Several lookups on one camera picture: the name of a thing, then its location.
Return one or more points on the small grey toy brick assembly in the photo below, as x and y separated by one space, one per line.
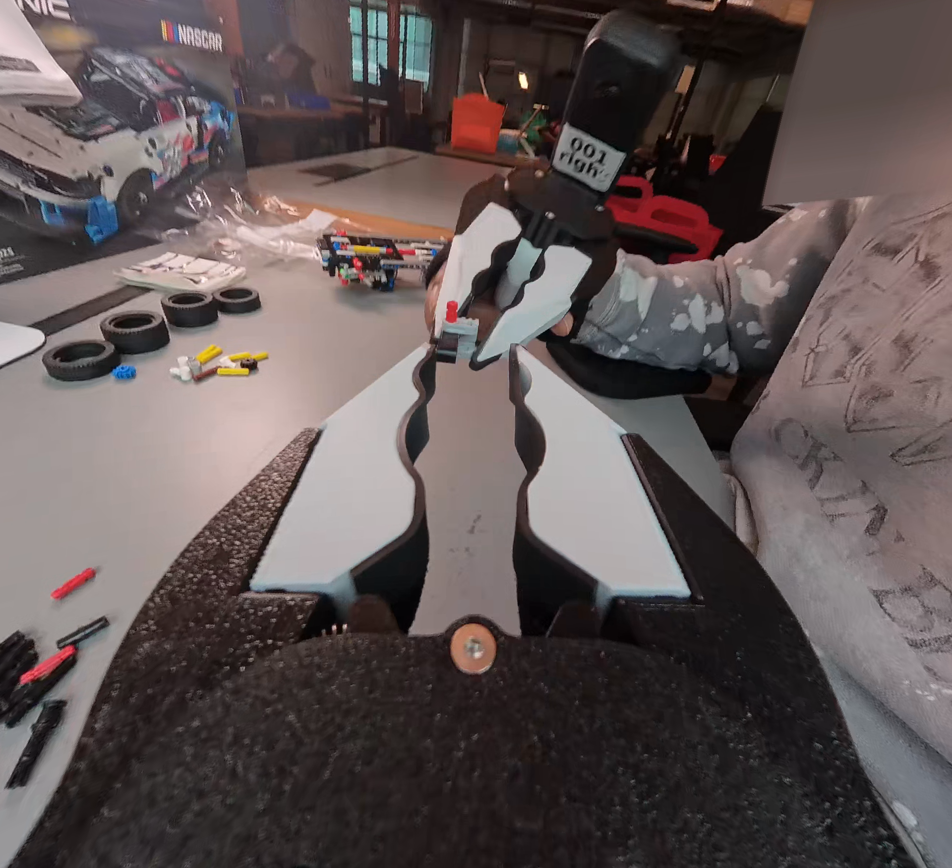
455 332

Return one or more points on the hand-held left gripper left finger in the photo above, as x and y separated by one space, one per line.
342 511

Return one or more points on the person's right forearm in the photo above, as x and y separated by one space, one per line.
706 302

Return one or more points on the red connector pin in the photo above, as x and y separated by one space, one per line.
73 583

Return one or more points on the toy car set box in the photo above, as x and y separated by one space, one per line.
111 124

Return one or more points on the wooden board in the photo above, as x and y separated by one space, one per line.
357 213

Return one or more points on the black flat mat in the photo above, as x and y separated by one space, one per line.
335 171

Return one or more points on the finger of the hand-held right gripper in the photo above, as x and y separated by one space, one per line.
480 243
543 302

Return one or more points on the red office chair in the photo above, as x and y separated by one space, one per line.
662 221

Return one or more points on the clear plastic bag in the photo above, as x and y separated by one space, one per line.
223 213

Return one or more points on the white crumpled plastic bag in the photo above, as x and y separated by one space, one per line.
290 232

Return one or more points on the pile of small connector pins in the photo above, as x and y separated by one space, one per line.
30 674

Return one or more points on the grey desk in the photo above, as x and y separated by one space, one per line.
149 436

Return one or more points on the black toy tire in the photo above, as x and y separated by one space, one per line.
56 366
223 306
111 340
171 317

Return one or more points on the toy brick car chassis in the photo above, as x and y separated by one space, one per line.
372 258

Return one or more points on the person's right hand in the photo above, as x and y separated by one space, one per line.
434 302

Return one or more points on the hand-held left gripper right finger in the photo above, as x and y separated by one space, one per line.
602 511

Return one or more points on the small blue gear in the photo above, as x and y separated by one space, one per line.
124 372

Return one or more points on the sticker sheet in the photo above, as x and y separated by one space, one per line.
178 271

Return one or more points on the orange storage crate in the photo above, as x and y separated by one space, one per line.
476 124

